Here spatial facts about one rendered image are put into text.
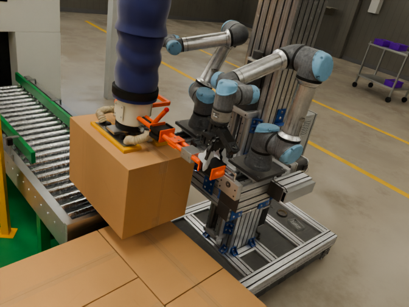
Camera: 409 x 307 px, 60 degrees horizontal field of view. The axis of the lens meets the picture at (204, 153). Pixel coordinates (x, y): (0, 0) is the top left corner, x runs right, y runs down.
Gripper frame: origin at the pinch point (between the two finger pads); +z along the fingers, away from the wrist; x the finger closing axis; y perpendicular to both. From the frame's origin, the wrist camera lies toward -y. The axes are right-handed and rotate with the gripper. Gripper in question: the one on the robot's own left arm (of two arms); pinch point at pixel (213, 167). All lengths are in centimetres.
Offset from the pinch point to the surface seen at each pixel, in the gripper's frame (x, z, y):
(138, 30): 7, -42, 51
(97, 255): 27, 66, 40
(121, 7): 12, -49, 59
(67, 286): 47, 67, 29
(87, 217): 22, 59, 61
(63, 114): -19, 55, 188
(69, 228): 32, 62, 61
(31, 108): -7, 64, 228
